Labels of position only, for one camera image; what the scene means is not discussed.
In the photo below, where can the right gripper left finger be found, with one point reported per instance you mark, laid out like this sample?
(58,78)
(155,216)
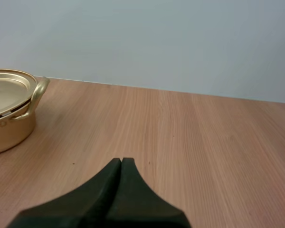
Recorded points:
(80,204)

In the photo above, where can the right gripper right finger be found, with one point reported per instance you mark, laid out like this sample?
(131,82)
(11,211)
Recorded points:
(142,204)

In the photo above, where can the gold lid with black knob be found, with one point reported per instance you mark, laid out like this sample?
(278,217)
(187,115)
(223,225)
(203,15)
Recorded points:
(9,91)

